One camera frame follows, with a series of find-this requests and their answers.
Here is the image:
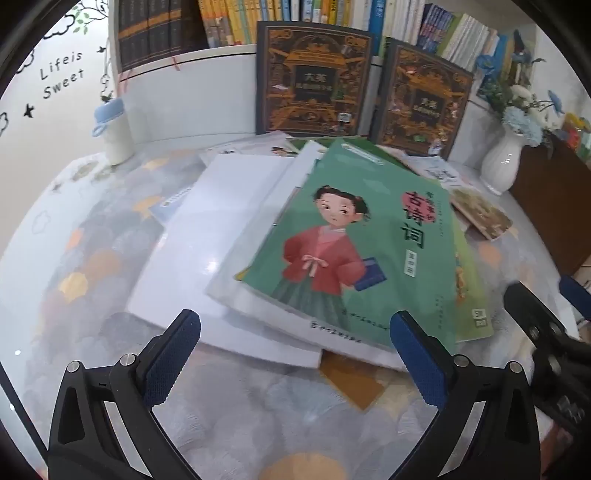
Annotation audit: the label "colourful toy blocks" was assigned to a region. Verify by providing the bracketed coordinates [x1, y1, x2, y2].
[561, 114, 591, 160]

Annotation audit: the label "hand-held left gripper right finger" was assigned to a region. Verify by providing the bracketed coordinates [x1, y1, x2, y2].
[390, 310, 550, 480]

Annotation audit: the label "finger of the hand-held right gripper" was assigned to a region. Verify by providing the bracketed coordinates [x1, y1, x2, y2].
[503, 281, 571, 356]
[560, 275, 591, 319]

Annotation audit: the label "white ribbed vase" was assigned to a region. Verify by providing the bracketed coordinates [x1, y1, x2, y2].
[480, 124, 527, 197]

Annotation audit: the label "green book with girl figure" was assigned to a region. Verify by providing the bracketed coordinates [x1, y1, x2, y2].
[233, 137, 458, 357]

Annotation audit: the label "white bottle with blue lid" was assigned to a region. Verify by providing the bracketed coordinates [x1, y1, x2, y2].
[92, 97, 136, 166]

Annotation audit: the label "set of dark hardcover books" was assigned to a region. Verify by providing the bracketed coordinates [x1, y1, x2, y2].
[116, 0, 208, 73]

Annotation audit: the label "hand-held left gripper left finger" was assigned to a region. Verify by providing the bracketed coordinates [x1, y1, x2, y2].
[47, 309, 201, 480]

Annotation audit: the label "white book with ink drawings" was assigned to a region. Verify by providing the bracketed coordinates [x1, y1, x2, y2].
[406, 154, 465, 188]

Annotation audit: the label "white vase with flowers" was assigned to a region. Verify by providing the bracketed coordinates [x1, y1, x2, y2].
[475, 30, 568, 148]

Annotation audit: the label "dark ornate encyclopedia book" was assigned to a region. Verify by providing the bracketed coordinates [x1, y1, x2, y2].
[376, 39, 475, 160]
[255, 21, 374, 138]

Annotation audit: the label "brown wooden cabinet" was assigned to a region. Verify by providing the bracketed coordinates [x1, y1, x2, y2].
[508, 134, 591, 278]

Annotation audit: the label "white bookshelf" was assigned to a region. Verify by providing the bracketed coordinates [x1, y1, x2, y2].
[108, 0, 541, 162]

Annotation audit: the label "row of blue-white books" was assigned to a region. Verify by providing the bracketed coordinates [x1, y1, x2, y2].
[383, 2, 502, 65]

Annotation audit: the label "row of yellow-spined books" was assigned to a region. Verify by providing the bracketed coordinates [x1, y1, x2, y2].
[198, 0, 384, 49]

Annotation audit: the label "tree swing bear wall decal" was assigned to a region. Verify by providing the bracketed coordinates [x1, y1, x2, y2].
[69, 0, 116, 104]

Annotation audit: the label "book with painting cover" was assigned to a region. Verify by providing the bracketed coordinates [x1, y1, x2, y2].
[449, 184, 514, 241]

